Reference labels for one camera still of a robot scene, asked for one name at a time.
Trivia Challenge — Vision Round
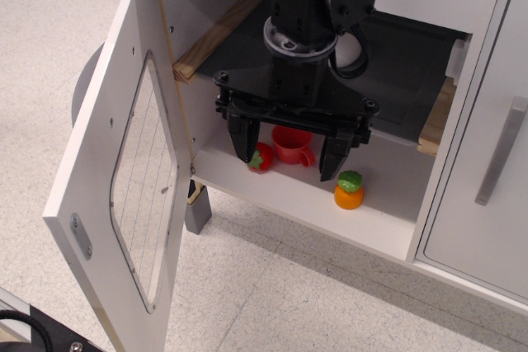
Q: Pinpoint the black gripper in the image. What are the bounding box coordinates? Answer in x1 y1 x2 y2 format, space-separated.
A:
213 59 380 181

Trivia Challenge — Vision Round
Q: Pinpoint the white oven door with window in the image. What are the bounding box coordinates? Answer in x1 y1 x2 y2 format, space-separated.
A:
43 0 191 351

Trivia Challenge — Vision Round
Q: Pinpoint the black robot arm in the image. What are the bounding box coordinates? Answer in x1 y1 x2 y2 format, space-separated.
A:
214 0 380 181

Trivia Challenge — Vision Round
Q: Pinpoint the dark grey oven tray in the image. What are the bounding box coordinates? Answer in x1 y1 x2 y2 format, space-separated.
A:
197 0 466 141

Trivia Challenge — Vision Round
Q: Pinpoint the red toy cup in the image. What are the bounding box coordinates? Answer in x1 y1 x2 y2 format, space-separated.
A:
271 125 316 167

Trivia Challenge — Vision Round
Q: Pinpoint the red toy strawberry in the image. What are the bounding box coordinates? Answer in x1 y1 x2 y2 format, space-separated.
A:
247 142 275 172

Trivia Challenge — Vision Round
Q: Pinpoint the orange toy with green top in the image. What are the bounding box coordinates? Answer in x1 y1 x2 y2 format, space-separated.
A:
334 171 364 210

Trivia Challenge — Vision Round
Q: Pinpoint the white toy egg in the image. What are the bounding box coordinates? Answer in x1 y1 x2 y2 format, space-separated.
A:
335 33 362 68

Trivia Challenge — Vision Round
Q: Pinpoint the grey cabinet foot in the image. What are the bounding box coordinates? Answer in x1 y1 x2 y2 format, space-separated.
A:
185 187 212 235

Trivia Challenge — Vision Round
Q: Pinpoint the white toy kitchen cabinet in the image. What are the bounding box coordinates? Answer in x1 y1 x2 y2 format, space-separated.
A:
120 0 528 315

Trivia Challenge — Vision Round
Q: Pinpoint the white cupboard door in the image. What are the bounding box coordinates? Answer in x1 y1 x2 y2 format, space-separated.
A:
417 0 527 304

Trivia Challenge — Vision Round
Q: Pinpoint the grey oven door handle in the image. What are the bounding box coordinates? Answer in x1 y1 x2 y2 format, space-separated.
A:
71 44 104 126

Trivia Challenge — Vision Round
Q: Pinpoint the silver cupboard door handle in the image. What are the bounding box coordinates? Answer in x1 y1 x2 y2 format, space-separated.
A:
475 96 527 206

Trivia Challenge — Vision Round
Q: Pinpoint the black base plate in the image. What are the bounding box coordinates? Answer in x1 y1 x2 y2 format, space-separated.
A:
30 306 103 352

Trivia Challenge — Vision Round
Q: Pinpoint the aluminium frame rail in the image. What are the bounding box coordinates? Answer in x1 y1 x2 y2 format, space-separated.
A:
0 285 32 343

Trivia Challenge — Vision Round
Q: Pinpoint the black cable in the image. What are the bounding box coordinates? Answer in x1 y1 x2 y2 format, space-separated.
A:
0 309 54 352

